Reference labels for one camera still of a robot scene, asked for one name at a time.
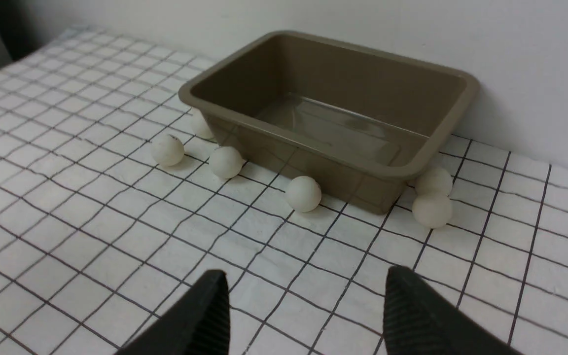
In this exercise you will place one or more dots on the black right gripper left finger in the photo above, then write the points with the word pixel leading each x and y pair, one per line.
pixel 198 324

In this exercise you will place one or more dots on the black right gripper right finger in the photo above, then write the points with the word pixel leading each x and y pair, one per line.
pixel 417 320

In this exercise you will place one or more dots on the white ping-pong ball hidden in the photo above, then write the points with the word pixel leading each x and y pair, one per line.
pixel 434 180

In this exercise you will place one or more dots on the white ping-pong ball with logo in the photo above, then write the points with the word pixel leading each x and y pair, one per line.
pixel 226 162

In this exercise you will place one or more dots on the white grid-pattern tablecloth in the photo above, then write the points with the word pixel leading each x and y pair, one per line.
pixel 97 240

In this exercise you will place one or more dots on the olive green plastic bin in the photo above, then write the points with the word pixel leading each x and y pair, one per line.
pixel 359 121

